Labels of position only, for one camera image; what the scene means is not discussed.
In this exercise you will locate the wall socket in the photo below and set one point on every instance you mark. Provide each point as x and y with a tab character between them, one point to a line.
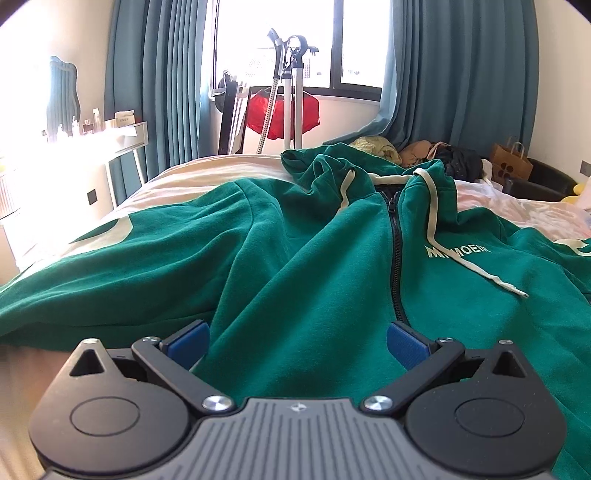
92	197

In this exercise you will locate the tissue box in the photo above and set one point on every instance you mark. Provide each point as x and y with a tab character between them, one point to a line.
125	118

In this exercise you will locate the window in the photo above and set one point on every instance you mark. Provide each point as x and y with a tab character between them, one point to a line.
295	41

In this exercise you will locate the black armchair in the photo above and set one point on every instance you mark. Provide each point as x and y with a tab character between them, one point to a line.
540	182

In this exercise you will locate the pile of clothes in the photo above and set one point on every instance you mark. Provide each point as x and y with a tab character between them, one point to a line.
415	152

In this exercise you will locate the bed with cream sheet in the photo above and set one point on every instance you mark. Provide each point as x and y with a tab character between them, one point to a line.
184	180

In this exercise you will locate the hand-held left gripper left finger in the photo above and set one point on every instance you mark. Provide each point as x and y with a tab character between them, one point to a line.
187	344

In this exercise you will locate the white dressing table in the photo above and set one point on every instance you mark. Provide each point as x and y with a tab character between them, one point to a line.
117	138

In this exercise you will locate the red cloth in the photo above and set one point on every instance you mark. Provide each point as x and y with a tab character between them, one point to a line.
282	113

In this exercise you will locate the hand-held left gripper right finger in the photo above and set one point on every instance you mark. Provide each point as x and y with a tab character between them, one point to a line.
405	348

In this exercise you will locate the black chair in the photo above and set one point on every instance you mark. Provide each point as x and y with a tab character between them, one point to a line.
231	115

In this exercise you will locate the yellow plush toy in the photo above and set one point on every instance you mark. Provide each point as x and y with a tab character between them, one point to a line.
578	191

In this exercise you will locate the brown paper bag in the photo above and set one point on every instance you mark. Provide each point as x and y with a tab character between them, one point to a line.
510	164

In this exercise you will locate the wall switch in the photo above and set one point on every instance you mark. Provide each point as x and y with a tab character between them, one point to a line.
584	169

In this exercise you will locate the garment steamer stand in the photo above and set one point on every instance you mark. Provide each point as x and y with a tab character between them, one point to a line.
288	83

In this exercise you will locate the green zip hoodie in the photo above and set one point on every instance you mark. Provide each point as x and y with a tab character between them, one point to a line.
323	258

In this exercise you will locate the teal curtain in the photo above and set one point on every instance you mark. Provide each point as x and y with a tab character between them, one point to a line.
157	78
461	69

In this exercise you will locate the ornate framed mirror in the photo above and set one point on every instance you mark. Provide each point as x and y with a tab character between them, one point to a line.
62	94

